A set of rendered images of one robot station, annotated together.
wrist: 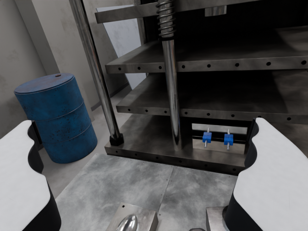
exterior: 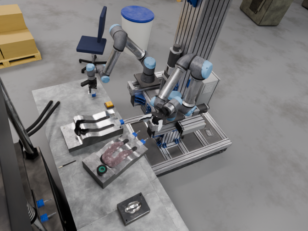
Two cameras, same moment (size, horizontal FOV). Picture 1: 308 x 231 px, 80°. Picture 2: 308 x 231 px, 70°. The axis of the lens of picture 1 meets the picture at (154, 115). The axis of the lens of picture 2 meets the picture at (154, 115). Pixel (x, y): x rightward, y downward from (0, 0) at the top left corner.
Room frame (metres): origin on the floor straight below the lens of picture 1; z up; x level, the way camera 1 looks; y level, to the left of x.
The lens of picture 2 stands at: (0.87, 0.41, 2.51)
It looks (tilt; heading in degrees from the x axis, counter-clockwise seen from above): 48 degrees down; 206
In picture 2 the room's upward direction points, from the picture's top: 12 degrees clockwise
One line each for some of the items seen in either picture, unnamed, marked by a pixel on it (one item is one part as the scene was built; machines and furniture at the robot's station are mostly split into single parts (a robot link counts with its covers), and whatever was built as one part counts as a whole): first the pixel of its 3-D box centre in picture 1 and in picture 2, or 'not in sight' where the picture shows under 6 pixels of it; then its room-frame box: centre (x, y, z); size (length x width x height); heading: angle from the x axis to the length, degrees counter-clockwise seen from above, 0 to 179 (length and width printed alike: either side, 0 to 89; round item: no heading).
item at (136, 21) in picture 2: not in sight; (136, 31); (-2.38, -1.95, 0.37); 0.61 x 0.61 x 0.74
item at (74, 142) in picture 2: not in sight; (92, 127); (0.05, -0.58, 0.87); 0.50 x 0.26 x 0.14; 155
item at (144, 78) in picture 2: not in sight; (148, 74); (-0.70, -0.53, 1.09); 0.15 x 0.15 x 0.10
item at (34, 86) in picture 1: (61, 117); not in sight; (2.12, 1.17, 0.49); 0.66 x 0.66 x 0.99
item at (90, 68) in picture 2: not in sight; (90, 69); (-0.29, -0.93, 1.15); 0.09 x 0.08 x 0.11; 149
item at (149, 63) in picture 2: not in sight; (149, 65); (-0.70, -0.54, 1.20); 0.13 x 0.12 x 0.14; 59
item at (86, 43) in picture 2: not in sight; (92, 42); (-1.39, -2.08, 0.48); 0.56 x 0.53 x 0.96; 145
